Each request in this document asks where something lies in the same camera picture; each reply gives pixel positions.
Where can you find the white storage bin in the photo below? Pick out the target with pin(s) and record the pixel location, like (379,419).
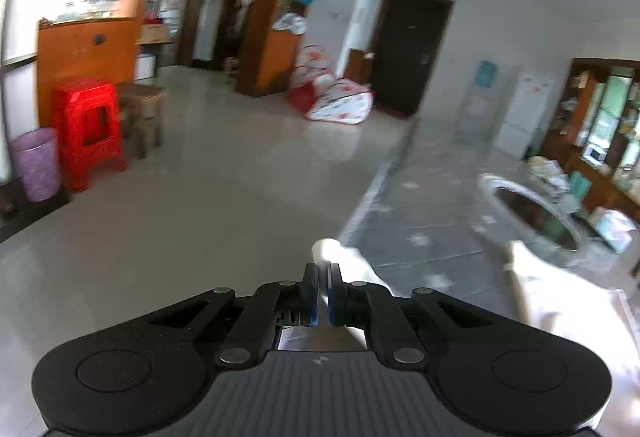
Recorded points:
(146,67)

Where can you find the white plastic bag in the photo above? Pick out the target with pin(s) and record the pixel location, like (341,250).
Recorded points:
(290,23)

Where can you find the tissue pack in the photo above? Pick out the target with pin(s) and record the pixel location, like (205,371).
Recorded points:
(612,227)

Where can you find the grey star table cover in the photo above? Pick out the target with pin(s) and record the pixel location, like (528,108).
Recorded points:
(440,217)

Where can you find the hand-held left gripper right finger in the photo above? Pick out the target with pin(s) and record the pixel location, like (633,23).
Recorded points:
(331,307)

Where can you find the round inset cooktop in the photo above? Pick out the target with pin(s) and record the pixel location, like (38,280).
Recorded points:
(535,212)

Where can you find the white water dispenser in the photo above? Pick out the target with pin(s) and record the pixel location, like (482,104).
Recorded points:
(472,114)

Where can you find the red plastic stool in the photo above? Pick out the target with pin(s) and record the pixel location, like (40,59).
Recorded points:
(85,92)

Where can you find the white refrigerator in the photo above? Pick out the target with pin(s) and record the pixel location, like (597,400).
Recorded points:
(525,112)

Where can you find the patterned cloth pile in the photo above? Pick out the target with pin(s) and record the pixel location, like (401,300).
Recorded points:
(547,172)

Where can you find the wooden shelf cabinet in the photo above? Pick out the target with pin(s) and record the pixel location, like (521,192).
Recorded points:
(575,117)

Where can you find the wooden glass display cabinet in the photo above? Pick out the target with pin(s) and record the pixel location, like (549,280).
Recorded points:
(85,47)

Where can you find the purple waste bin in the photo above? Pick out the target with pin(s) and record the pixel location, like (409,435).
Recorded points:
(37,167)

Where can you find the small dark wooden cabinet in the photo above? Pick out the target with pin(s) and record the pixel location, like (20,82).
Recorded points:
(357,67)

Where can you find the cardboard box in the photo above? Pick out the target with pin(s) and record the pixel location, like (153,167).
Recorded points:
(155,34)

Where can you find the small wooden stool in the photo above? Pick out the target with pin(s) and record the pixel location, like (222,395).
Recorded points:
(145,107)

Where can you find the white garment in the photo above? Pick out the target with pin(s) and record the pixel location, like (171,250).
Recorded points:
(550,297)

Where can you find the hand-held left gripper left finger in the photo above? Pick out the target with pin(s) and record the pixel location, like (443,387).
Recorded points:
(313,307)

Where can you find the printed pop-up play tent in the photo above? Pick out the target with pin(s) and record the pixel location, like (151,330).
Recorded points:
(312,67)

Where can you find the wooden open shelf divider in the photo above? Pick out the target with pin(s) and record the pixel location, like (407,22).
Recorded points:
(267,52)

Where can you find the dark wooden door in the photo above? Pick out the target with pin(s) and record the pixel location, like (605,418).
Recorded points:
(410,47)

